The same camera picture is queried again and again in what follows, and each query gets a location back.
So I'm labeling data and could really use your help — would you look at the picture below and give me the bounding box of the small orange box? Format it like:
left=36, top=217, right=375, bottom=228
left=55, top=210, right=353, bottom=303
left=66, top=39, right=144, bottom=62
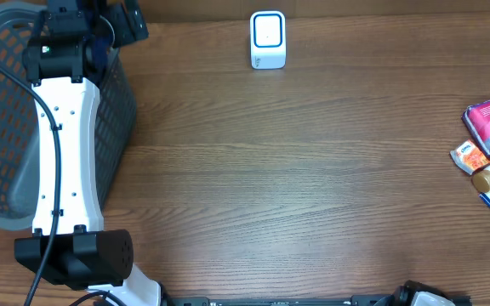
left=449, top=139, right=490, bottom=175

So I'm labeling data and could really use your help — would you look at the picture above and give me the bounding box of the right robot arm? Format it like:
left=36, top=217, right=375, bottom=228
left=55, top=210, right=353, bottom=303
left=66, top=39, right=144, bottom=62
left=389, top=280, right=455, bottom=306

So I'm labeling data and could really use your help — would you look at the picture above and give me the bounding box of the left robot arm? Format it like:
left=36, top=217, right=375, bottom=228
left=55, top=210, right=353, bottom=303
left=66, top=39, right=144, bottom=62
left=14, top=1, right=166, bottom=305

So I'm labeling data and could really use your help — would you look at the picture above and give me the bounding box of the grey plastic shopping basket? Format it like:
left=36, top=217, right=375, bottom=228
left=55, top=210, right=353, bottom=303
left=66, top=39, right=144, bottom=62
left=0, top=2, right=136, bottom=230

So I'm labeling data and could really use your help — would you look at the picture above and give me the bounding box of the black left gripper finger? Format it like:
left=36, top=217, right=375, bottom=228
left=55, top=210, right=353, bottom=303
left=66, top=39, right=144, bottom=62
left=124, top=0, right=149, bottom=42
left=104, top=3, right=135, bottom=48

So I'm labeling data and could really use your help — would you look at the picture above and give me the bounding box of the white barcode scanner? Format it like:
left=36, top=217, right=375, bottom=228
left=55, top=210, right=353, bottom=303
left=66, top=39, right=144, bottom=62
left=249, top=10, right=287, bottom=70

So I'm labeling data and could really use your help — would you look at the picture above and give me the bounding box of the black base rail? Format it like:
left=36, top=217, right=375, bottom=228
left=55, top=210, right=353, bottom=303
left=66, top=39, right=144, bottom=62
left=171, top=295, right=396, bottom=306

